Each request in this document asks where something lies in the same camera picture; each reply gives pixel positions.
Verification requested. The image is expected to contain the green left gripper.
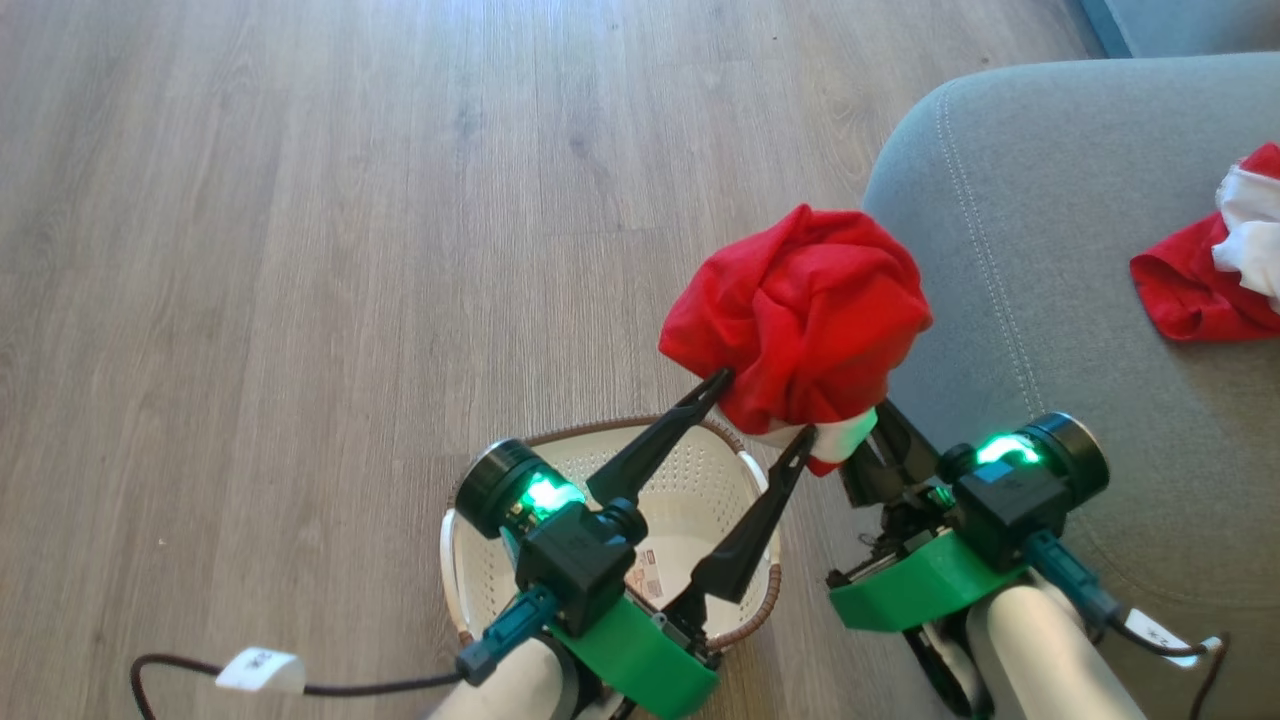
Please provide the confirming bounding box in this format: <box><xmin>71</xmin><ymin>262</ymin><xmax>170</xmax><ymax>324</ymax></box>
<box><xmin>547</xmin><ymin>367</ymin><xmax>818</xmax><ymax>720</ymax></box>

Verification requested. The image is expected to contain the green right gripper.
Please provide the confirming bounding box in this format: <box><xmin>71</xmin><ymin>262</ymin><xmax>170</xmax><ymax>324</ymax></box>
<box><xmin>827</xmin><ymin>398</ymin><xmax>1032</xmax><ymax>634</ymax></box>

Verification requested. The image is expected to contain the red garment narrow white trim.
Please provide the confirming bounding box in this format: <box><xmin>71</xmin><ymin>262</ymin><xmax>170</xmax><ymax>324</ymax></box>
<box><xmin>658</xmin><ymin>204</ymin><xmax>934</xmax><ymax>478</ymax></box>

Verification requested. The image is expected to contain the red garment wide white trim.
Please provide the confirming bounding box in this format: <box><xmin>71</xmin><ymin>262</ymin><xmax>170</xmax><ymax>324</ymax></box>
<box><xmin>1130</xmin><ymin>142</ymin><xmax>1280</xmax><ymax>343</ymax></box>

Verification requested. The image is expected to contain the white plastic laundry basket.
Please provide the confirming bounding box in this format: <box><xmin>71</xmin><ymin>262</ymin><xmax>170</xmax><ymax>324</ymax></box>
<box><xmin>440</xmin><ymin>415</ymin><xmax>783</xmax><ymax>651</ymax></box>

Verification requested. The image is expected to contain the white barcode sticker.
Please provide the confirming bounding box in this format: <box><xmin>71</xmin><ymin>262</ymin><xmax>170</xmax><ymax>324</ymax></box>
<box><xmin>627</xmin><ymin>545</ymin><xmax>670</xmax><ymax>602</ymax></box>

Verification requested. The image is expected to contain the grey fabric sofa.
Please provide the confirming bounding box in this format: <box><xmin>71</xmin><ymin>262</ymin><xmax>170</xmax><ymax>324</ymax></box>
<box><xmin>862</xmin><ymin>52</ymin><xmax>1280</xmax><ymax>720</ymax></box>

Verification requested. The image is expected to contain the blue-grey upholstered furniture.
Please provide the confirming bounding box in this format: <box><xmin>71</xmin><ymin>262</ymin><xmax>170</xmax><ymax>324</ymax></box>
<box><xmin>1080</xmin><ymin>0</ymin><xmax>1280</xmax><ymax>59</ymax></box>

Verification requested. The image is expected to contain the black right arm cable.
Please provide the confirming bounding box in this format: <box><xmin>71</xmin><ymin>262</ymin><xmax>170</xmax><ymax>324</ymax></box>
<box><xmin>900</xmin><ymin>618</ymin><xmax>988</xmax><ymax>720</ymax></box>

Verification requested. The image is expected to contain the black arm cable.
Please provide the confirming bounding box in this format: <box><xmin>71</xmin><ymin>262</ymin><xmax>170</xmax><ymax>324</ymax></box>
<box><xmin>568</xmin><ymin>668</ymin><xmax>641</xmax><ymax>720</ymax></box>
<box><xmin>900</xmin><ymin>618</ymin><xmax>988</xmax><ymax>720</ymax></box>

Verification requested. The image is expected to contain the right camera cable teal plug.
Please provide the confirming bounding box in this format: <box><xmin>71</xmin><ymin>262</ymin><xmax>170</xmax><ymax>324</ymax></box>
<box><xmin>1024</xmin><ymin>530</ymin><xmax>1232</xmax><ymax>720</ymax></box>

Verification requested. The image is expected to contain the camera cable teal plug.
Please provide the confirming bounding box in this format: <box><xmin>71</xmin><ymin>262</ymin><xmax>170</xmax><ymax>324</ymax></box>
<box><xmin>130</xmin><ymin>585</ymin><xmax>560</xmax><ymax>720</ymax></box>
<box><xmin>1024</xmin><ymin>530</ymin><xmax>1232</xmax><ymax>720</ymax></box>

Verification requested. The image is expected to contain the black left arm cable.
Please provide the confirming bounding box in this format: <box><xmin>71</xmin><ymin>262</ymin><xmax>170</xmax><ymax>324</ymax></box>
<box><xmin>568</xmin><ymin>668</ymin><xmax>641</xmax><ymax>720</ymax></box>

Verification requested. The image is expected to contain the left camera cable teal plug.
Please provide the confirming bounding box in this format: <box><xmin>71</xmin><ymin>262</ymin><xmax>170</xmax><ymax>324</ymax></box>
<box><xmin>130</xmin><ymin>585</ymin><xmax>560</xmax><ymax>720</ymax></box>

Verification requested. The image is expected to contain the white right cable label tag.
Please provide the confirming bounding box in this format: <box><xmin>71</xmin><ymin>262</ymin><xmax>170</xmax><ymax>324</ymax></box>
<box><xmin>1124</xmin><ymin>607</ymin><xmax>1224</xmax><ymax>657</ymax></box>

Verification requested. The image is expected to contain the white cable label tag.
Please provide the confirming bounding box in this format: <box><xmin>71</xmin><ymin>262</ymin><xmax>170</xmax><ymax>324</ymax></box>
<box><xmin>215</xmin><ymin>647</ymin><xmax>309</xmax><ymax>695</ymax></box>
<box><xmin>1124</xmin><ymin>607</ymin><xmax>1224</xmax><ymax>657</ymax></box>

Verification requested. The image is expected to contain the white left cable label tag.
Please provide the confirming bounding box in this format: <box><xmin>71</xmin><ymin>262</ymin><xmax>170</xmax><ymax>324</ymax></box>
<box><xmin>215</xmin><ymin>647</ymin><xmax>309</xmax><ymax>695</ymax></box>

